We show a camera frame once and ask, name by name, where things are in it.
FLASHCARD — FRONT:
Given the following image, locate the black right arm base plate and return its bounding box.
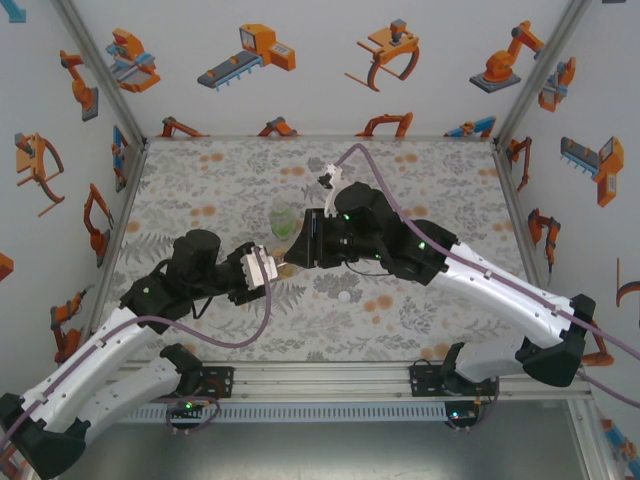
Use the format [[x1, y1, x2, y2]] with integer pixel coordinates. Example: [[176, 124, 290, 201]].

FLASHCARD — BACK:
[[408, 363, 451, 399]]

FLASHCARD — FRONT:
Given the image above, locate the floral patterned table mat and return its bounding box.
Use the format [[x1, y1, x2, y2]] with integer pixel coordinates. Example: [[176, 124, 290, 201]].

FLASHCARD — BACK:
[[87, 137, 556, 364]]

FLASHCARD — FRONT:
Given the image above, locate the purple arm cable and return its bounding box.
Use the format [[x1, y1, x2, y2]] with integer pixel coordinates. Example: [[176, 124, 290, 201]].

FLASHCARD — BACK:
[[0, 244, 275, 451], [335, 143, 640, 431]]

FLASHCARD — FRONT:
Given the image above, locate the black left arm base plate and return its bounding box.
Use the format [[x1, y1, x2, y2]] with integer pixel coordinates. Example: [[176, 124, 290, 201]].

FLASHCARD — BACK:
[[197, 366, 236, 400]]

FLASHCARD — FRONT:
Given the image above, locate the aluminium side frame rail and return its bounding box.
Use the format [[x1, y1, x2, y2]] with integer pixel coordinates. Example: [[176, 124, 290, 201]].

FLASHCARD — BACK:
[[492, 144, 566, 361], [82, 142, 149, 364]]

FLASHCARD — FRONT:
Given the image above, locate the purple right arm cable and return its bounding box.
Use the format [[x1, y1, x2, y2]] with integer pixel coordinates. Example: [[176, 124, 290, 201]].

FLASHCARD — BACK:
[[335, 143, 640, 431]]

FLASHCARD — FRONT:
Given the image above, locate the green plastic bottle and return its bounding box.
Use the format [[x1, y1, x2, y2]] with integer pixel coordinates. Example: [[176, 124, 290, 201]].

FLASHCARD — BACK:
[[267, 197, 301, 244]]

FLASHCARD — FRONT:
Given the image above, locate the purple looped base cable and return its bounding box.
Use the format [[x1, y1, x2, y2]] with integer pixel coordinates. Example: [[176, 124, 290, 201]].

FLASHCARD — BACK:
[[166, 396, 222, 437], [446, 379, 501, 432]]

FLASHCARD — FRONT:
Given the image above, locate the aluminium upright frame post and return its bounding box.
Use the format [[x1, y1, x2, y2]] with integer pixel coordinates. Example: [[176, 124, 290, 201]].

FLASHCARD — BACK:
[[492, 0, 596, 151], [49, 0, 150, 151]]

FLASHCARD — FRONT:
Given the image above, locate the aluminium frame leg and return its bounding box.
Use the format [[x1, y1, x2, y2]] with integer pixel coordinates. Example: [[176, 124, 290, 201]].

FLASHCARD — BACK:
[[567, 399, 619, 480]]

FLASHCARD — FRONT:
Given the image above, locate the white slotted cable duct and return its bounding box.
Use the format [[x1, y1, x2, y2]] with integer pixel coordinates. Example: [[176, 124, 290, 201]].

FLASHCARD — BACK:
[[122, 402, 449, 424]]

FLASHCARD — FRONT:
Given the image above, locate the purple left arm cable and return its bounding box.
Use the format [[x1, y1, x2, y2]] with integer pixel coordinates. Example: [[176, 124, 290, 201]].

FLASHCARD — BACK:
[[0, 244, 275, 451]]

